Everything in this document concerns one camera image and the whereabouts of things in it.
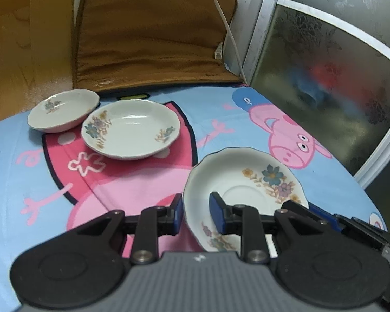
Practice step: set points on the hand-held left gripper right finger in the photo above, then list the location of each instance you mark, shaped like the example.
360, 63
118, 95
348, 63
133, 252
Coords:
216, 215

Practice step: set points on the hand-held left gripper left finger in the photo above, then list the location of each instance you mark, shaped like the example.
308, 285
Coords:
179, 213

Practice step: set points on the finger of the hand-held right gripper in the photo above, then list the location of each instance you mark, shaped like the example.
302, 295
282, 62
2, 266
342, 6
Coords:
312, 214
360, 229

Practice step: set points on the white floral plate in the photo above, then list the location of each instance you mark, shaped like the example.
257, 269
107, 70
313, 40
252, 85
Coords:
247, 175

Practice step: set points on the white floral bowl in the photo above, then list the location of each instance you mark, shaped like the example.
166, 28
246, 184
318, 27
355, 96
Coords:
133, 133
61, 110

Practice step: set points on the cartoon pig printed blanket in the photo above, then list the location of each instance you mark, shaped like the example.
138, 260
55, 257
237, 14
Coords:
208, 105

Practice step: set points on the frosted glass sliding door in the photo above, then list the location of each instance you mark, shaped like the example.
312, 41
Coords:
312, 71

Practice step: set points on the white cushion tag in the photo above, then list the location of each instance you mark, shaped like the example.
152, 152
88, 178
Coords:
218, 52

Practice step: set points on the brown seat cushion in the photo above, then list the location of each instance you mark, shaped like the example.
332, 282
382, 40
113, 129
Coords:
143, 39

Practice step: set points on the wooden headboard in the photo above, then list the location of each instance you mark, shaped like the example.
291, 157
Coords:
13, 55

